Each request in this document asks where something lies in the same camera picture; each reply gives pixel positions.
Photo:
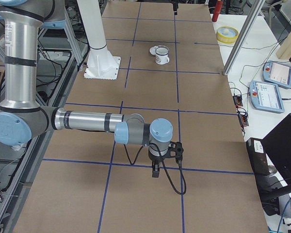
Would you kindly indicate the upper teach pendant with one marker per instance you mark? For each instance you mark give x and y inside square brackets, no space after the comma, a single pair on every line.
[278,73]

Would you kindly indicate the teach pendant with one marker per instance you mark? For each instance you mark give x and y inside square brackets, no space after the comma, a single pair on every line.
[278,73]
[266,97]

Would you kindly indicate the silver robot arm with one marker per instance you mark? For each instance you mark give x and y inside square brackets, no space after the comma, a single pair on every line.
[22,118]

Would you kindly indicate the orange usb hub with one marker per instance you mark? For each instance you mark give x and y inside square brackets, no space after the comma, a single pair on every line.
[243,119]
[238,100]

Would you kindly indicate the white mug lid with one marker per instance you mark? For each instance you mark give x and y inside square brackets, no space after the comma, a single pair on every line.
[152,50]

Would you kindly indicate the lower orange usb hub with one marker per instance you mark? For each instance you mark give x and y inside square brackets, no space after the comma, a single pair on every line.
[243,119]

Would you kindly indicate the aluminium frame post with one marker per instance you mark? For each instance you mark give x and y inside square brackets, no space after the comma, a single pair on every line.
[248,24]

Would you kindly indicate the wooden beam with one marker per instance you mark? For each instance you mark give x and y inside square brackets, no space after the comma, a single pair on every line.
[284,52]

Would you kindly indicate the white enamel mug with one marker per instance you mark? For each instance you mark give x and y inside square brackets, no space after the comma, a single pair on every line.
[162,60]

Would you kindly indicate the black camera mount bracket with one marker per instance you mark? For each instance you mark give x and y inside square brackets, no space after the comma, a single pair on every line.
[175,150]

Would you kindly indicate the black laptop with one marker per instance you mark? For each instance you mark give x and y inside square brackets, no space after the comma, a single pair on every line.
[277,145]

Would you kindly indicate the red bottle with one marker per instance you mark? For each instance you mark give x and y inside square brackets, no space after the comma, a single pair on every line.
[217,10]

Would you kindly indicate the yellow tape roll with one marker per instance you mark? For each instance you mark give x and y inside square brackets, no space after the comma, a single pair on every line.
[227,34]

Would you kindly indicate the upper orange usb hub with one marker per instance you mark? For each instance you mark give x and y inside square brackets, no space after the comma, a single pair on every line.
[238,100]

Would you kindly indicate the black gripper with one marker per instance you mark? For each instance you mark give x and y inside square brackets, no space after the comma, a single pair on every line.
[175,5]
[155,161]

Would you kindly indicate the lower teach pendant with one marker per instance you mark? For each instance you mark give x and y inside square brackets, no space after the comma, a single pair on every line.
[266,97]

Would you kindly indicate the black box with label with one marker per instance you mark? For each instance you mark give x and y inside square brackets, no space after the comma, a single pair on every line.
[257,157]

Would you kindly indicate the white pedestal column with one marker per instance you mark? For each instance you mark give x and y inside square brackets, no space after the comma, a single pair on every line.
[100,64]

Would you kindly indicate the clear plastic funnel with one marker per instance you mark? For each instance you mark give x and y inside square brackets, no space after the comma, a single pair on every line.
[161,50]

